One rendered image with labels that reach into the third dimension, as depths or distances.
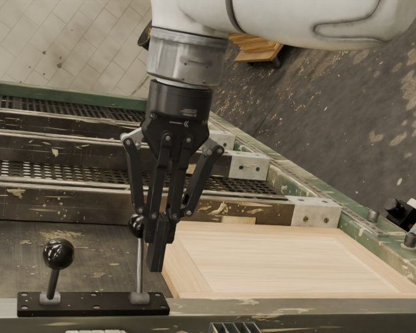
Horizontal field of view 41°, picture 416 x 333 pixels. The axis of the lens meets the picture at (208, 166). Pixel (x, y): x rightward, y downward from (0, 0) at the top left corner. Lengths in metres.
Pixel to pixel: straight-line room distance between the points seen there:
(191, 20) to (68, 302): 0.40
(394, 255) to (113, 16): 5.52
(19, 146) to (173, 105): 0.96
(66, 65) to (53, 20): 0.47
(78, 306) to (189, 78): 0.34
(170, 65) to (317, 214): 0.79
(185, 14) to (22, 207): 0.65
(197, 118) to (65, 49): 5.69
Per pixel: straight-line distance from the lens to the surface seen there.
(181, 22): 0.62
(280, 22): 0.56
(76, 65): 6.33
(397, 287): 1.14
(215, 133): 1.96
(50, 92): 2.57
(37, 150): 1.56
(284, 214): 1.30
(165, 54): 0.63
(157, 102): 0.65
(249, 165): 1.70
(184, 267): 1.00
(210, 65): 0.63
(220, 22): 0.61
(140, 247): 0.80
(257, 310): 0.86
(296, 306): 0.90
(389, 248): 1.24
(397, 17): 0.55
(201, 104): 0.65
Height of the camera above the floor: 1.75
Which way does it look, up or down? 24 degrees down
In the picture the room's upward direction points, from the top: 52 degrees counter-clockwise
